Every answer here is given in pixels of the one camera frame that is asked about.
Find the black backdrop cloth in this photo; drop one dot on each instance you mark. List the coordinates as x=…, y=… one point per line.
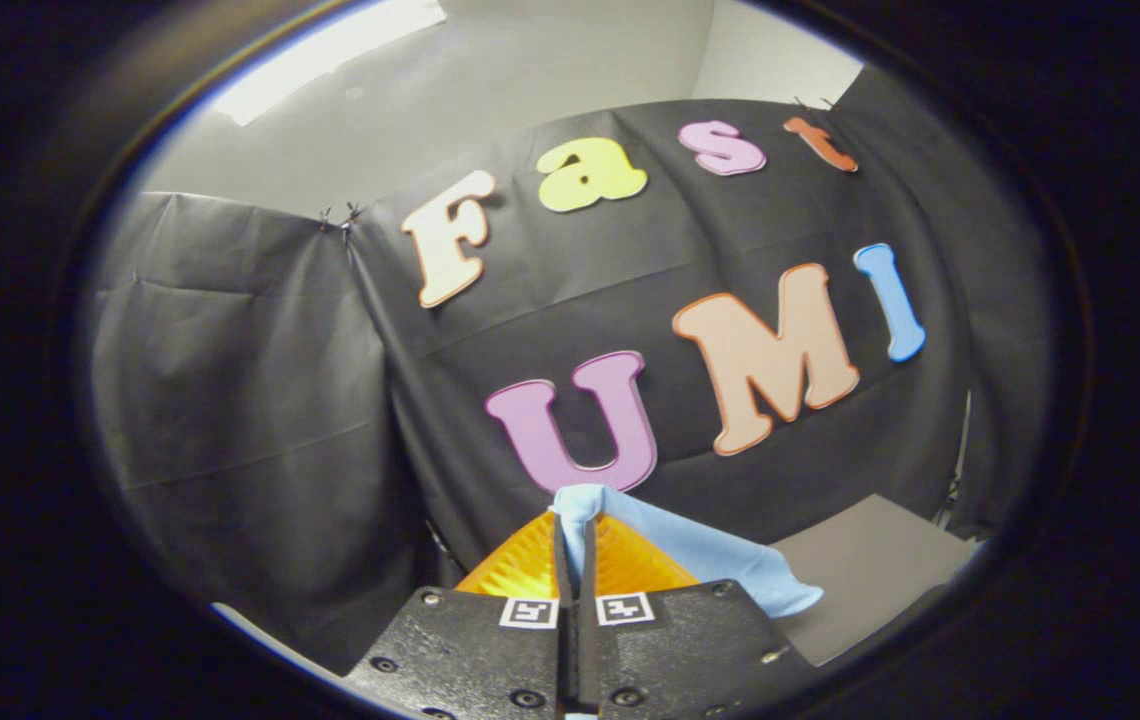
x=250, y=400

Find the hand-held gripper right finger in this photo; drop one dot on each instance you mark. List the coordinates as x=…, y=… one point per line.
x=680, y=650

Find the beige cabinet with dark top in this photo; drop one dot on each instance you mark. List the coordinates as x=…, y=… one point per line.
x=870, y=570

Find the light blue cloth garment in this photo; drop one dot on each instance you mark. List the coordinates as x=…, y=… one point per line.
x=730, y=570

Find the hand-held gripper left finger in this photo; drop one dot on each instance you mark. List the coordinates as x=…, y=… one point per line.
x=470, y=650

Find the backdrop stand pole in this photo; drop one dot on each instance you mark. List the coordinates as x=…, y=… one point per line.
x=963, y=450

